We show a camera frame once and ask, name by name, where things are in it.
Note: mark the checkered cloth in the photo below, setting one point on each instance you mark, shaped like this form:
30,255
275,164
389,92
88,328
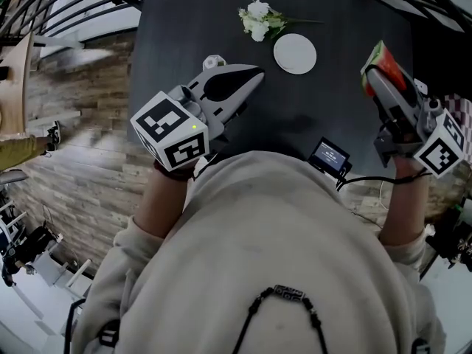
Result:
465,113

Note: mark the red watermelon slice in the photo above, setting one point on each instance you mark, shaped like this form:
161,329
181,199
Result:
391,65

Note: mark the light wooden table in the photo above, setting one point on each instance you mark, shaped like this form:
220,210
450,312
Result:
18,87

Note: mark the black round stool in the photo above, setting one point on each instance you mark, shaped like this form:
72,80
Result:
13,177

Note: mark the person's right forearm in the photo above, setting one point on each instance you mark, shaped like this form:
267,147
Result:
403,212

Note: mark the beige sweatshirt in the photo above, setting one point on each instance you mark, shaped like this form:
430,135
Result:
258,234

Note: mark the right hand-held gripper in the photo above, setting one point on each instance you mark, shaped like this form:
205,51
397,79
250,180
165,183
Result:
439,153

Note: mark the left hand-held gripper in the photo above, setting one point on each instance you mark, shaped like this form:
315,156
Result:
166,127

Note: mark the person's left forearm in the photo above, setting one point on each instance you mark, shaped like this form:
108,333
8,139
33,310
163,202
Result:
162,205

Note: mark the white flower bouquet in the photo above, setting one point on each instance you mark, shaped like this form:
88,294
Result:
258,20

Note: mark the small black display screen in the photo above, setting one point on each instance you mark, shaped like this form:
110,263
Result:
328,157

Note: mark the white wooden chair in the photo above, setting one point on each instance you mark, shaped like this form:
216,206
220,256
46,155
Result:
79,271

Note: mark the white round plate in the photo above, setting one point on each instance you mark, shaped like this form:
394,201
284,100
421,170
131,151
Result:
295,54

